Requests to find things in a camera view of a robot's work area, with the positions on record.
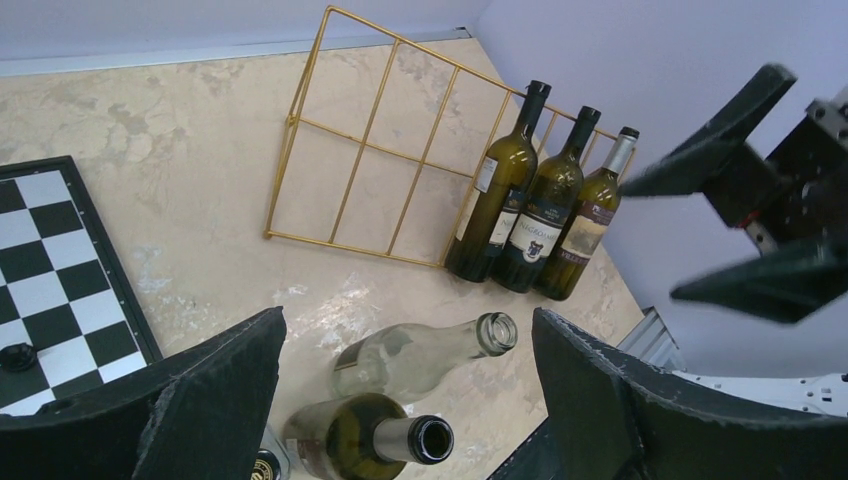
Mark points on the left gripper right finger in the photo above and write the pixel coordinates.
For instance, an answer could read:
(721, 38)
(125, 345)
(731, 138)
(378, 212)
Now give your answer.
(614, 416)

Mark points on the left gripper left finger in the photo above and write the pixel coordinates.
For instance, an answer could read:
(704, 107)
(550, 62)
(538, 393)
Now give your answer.
(198, 414)

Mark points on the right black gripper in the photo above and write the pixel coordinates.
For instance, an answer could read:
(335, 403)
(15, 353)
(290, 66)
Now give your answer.
(767, 197)

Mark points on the olive wine bottle grey neck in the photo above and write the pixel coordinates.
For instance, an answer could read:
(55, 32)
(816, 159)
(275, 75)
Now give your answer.
(594, 210)

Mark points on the green bottle silver neck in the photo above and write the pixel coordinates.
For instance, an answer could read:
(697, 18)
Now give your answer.
(363, 436)

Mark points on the dark wine bottle white label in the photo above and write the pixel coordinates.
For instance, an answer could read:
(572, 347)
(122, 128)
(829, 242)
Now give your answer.
(548, 205)

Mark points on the clear glass bottle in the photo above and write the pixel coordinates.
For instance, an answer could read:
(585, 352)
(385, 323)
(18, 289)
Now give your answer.
(407, 361)

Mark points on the dark front wine bottle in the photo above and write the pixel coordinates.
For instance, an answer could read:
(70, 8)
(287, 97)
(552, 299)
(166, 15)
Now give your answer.
(498, 193)

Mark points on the clear square liquor bottle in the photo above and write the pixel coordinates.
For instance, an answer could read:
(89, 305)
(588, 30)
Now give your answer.
(272, 462)

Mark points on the black white chessboard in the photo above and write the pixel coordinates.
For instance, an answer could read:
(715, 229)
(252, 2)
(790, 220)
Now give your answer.
(63, 290)

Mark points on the black chess piece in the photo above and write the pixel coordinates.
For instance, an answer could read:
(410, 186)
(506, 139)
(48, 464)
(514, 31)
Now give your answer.
(18, 357)

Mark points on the gold wire wine rack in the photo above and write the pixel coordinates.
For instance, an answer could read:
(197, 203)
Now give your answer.
(294, 119)

